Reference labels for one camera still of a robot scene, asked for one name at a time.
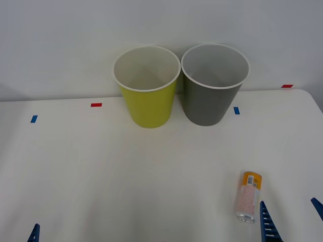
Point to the yellow-green plastic bin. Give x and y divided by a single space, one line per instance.
149 108

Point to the clear bottle with orange cap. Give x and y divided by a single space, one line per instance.
248 196

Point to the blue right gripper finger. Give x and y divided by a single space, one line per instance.
268 224
319 205

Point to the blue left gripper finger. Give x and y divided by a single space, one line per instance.
34 234

